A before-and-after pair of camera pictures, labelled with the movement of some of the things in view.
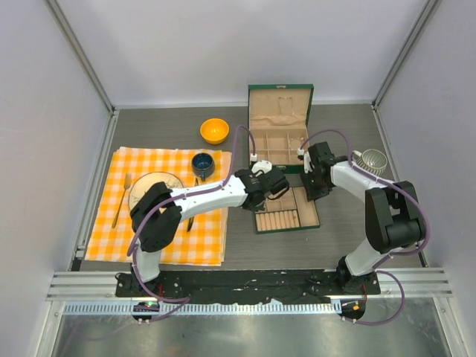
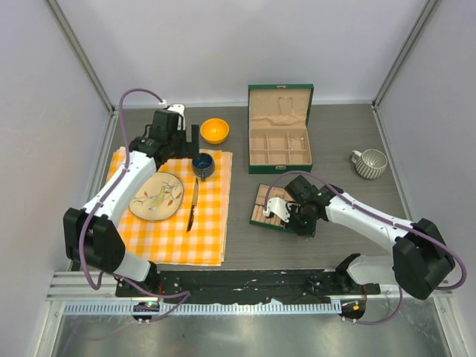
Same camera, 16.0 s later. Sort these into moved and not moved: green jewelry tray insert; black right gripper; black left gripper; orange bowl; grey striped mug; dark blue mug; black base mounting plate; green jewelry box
Moved: black right gripper; green jewelry tray insert; black left gripper
Not moved: grey striped mug; orange bowl; green jewelry box; dark blue mug; black base mounting plate
